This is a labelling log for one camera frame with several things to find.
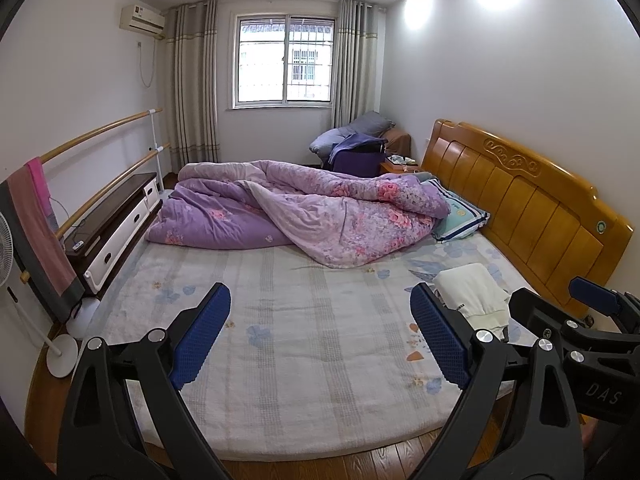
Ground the white standing fan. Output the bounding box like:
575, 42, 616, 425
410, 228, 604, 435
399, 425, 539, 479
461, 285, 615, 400
1, 216, 79, 378

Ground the lower wooden ballet bar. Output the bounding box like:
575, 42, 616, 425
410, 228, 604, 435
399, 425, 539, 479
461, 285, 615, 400
55, 143, 170, 240

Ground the window with white frame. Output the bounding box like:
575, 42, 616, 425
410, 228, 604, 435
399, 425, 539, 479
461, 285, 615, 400
233, 14, 335, 108

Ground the white patterned bed sheet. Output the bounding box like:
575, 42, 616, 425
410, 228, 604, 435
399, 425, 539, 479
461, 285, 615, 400
90, 234, 525, 462

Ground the grey striped right curtain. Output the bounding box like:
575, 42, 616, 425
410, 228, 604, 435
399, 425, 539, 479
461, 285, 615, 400
331, 0, 386, 127

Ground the dark tv cabinet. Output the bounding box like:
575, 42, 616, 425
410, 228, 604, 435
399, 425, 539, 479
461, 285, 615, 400
64, 172, 160, 296

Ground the grey striped curtain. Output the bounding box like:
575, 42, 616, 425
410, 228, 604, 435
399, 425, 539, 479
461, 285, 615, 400
331, 0, 386, 127
164, 0, 219, 171

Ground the upper wooden ballet bar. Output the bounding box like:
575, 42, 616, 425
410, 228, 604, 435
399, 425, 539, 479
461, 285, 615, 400
39, 108, 163, 165

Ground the white wall air conditioner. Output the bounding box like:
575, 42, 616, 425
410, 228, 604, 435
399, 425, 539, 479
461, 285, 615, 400
119, 4, 166, 40

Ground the purple floral comforter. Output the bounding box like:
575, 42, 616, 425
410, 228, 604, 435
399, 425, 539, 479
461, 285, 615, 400
146, 160, 450, 269

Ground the grey blue pillows pile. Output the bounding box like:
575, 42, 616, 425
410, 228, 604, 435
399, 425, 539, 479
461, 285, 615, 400
309, 110, 395, 159

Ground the wooden bed headboard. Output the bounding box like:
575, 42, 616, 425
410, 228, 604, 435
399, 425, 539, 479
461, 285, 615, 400
421, 119, 634, 318

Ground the cream white knit sweater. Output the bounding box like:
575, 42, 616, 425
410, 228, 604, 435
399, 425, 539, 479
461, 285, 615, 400
434, 263, 510, 340

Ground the dark purple bag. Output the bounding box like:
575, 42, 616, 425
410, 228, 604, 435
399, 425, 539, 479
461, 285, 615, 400
322, 133, 387, 178

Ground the blue striped pillow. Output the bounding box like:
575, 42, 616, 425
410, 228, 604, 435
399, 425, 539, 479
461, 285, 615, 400
418, 174, 490, 242

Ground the pink and black towel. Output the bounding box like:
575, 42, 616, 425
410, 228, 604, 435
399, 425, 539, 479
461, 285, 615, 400
1, 157, 85, 324

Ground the wooden ballet bar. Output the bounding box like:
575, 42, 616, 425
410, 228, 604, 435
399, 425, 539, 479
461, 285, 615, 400
39, 108, 163, 165
55, 143, 170, 240

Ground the wooden nightstand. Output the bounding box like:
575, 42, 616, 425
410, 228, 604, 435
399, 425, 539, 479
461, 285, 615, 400
378, 127, 419, 174

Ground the grey striped left curtain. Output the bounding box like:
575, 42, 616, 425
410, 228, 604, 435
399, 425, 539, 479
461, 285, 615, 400
164, 0, 219, 171

